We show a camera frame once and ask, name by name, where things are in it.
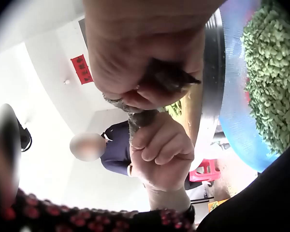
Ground person's left hand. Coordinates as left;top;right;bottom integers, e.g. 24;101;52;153
129;116;195;192

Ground person's right hand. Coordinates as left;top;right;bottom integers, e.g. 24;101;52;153
83;0;223;110

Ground person's right fingers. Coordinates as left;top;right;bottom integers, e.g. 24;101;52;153
122;83;191;110

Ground person's left fingers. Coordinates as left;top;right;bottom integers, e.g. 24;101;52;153
130;135;195;167

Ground grey-green fuzzy bean pod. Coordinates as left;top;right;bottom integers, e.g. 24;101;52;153
102;93;159;146

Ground dark pointed shell piece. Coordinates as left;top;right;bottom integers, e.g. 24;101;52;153
138;58;202;94

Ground pile of green bean pods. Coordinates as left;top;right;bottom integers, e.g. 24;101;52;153
164;100;183;117

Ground red plastic stool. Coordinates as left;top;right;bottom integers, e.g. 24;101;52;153
189;159;221;182

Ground round metal basin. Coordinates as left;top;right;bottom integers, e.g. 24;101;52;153
200;7;227;145

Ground black wrist band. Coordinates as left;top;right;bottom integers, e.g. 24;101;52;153
183;204;196;224

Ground blue plastic sieve basket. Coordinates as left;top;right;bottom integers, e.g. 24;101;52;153
217;0;290;173

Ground person's body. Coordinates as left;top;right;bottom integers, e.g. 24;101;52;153
0;187;196;232

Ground person's legs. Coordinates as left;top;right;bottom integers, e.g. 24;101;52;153
196;141;290;232

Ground pile of shelled green beans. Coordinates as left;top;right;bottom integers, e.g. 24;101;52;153
240;4;290;155

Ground red paper wall sign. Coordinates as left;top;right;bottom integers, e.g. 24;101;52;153
70;55;94;85

